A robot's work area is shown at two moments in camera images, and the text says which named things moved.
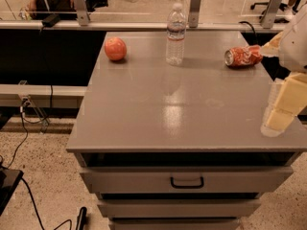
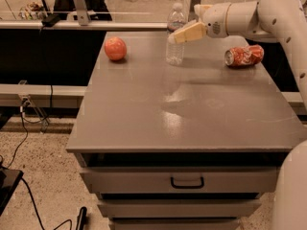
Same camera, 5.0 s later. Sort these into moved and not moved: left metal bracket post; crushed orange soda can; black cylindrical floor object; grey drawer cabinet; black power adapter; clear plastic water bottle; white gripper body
Moved: white gripper body
Not moved: black power adapter; left metal bracket post; black cylindrical floor object; grey drawer cabinet; clear plastic water bottle; crushed orange soda can
